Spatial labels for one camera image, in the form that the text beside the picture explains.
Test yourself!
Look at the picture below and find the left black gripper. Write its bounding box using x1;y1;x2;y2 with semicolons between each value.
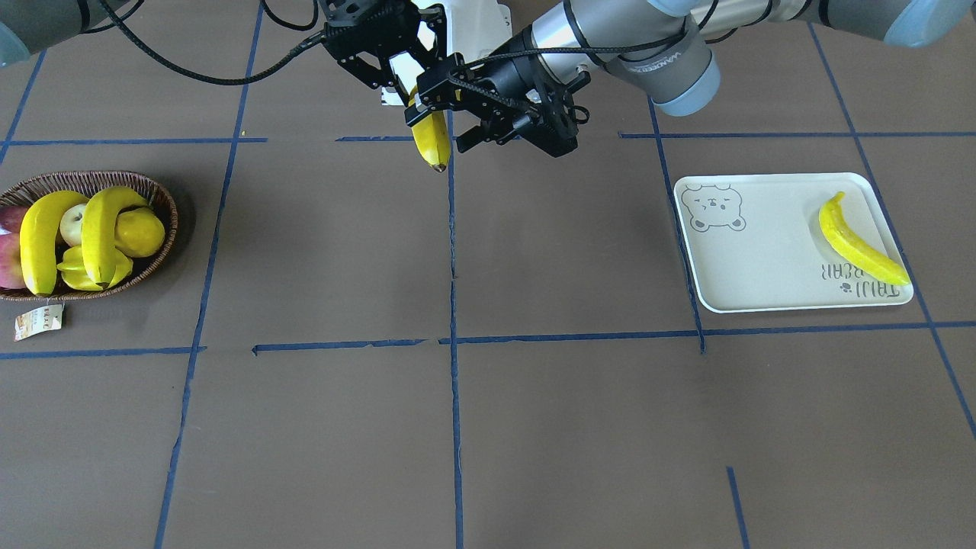
404;53;590;159

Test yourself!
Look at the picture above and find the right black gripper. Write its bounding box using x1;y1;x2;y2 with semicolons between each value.
317;1;448;104

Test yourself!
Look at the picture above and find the yellow banana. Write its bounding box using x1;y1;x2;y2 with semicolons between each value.
817;191;912;286
81;185;149;289
410;111;452;173
20;190;88;297

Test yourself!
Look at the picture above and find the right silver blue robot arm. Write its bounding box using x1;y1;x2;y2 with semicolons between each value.
1;1;448;98

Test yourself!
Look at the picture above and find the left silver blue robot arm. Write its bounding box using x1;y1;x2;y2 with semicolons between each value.
404;1;974;157

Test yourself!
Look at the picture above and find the woven brown wicker basket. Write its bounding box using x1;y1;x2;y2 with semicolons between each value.
2;170;178;302

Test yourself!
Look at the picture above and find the white rectangular plastic tray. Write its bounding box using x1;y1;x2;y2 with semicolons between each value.
673;172;914;313

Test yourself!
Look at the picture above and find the yellow pear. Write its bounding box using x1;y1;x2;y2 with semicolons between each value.
114;207;167;259

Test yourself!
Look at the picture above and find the pale white apple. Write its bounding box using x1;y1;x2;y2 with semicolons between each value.
59;203;87;247

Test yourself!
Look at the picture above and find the yellow starfruit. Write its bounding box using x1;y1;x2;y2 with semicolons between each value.
56;246;133;292

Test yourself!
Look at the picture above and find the dark red apple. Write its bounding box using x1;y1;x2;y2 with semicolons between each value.
0;205;29;236

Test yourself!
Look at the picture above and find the white paper price tag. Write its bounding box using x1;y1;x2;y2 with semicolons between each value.
14;303;64;342

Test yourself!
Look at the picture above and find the pink red apple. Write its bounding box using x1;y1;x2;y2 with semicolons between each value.
1;233;27;291

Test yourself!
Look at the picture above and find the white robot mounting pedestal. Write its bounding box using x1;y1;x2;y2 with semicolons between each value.
382;1;512;107

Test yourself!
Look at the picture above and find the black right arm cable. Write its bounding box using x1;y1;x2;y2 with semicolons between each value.
91;0;329;86

